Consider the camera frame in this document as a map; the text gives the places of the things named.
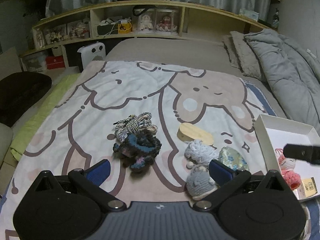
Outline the red doll in clear case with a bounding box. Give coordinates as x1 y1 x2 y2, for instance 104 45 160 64
155 9 180 35

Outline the wooden headboard shelf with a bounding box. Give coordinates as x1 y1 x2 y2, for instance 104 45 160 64
20 0 267 68

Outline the oval wooden block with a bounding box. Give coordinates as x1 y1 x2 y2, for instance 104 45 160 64
177 122 214 145

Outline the yellow small card box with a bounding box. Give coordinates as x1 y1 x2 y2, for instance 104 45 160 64
298 177 318 199

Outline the green glass bottle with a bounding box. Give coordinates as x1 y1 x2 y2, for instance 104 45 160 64
272 8 279 29

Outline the tissue pack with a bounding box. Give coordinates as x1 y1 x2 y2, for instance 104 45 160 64
239 8 259 22

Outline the grey crochet shark doll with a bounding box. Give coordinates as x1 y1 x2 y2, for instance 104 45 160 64
185 165 217 201

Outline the black cushion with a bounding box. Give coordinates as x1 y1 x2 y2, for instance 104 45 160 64
1 72 52 127

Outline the red box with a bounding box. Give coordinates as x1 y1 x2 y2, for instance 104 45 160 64
46 56 65 70

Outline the braided cord bundle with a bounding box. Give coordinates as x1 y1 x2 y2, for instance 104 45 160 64
113 112 158 142

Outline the light blue crochet ball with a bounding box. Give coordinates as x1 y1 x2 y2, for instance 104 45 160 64
184 139 219 167

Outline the white cardboard box tray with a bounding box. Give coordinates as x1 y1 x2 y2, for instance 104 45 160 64
254 114 319 202

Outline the grey duvet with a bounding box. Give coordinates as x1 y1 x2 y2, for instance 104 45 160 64
245 29 319 132

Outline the cartoon bear blanket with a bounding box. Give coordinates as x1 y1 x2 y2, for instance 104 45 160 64
0 60 320 240

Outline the dark blue brown crochet flower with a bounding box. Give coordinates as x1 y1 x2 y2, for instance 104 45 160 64
113 131 162 173

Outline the pink crochet bunny doll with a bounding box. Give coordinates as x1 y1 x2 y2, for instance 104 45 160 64
274 148 302 191

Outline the floral brocade drawstring pouch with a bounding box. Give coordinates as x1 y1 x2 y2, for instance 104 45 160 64
218 146 249 171

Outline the green bed sheet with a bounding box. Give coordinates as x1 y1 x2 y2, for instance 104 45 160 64
9 74 80 161

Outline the beige fuzzy pillow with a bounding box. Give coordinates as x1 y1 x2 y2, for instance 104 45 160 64
222 31 265 82

